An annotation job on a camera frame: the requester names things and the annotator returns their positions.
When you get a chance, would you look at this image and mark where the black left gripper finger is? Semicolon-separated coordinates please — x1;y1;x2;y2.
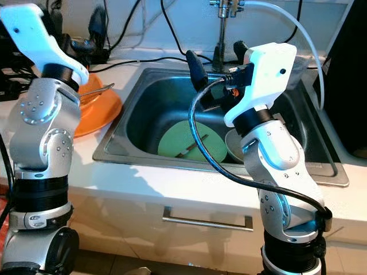
89;6;108;53

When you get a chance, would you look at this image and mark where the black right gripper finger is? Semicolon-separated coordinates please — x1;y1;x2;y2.
232;40;252;65
185;50;210;91

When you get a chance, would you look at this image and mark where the orange bowl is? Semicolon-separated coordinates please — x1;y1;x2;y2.
77;74;112;107

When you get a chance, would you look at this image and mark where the white kitchen cabinet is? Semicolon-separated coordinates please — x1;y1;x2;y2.
0;172;367;270

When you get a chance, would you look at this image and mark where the metal faucet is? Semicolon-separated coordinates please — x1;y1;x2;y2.
209;0;247;72

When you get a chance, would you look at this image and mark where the stainless steel sink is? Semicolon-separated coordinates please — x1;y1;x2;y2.
93;68;350;187

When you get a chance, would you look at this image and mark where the grey bowl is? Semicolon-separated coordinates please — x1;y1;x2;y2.
225;129;250;164

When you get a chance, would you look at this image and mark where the orange plate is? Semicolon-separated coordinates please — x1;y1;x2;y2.
73;86;123;138

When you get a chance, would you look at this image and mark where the green plate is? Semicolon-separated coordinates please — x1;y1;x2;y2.
158;119;228;163

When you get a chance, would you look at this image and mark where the black countertop appliance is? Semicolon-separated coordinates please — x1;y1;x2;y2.
313;0;367;158

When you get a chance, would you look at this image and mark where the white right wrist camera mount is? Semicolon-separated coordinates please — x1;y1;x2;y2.
224;43;298;128

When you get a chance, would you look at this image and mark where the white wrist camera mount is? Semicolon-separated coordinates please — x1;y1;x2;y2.
224;43;298;128
0;3;89;87

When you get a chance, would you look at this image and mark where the black power cable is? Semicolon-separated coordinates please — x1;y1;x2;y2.
159;0;217;60

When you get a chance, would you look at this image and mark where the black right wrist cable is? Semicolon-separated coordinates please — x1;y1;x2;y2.
188;79;330;224

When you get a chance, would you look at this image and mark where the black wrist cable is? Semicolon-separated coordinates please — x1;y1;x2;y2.
188;79;330;224
0;155;17;241

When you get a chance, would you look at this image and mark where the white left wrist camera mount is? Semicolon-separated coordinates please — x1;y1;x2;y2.
0;3;89;87

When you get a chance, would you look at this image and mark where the white hose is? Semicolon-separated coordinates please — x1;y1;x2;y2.
244;2;325;109

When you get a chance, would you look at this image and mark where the silver drawer handle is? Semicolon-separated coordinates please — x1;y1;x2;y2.
162;206;254;231

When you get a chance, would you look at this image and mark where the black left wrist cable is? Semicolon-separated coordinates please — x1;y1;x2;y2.
0;155;17;241

